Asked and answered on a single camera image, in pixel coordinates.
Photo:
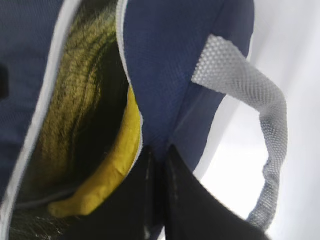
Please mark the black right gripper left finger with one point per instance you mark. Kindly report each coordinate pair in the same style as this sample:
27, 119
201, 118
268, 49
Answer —
134, 211

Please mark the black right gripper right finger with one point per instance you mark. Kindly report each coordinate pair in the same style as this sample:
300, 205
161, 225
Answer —
192, 213

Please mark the yellow banana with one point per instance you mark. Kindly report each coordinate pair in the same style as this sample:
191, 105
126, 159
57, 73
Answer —
111, 172

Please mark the navy blue lunch bag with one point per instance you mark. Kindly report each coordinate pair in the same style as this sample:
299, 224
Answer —
65, 70

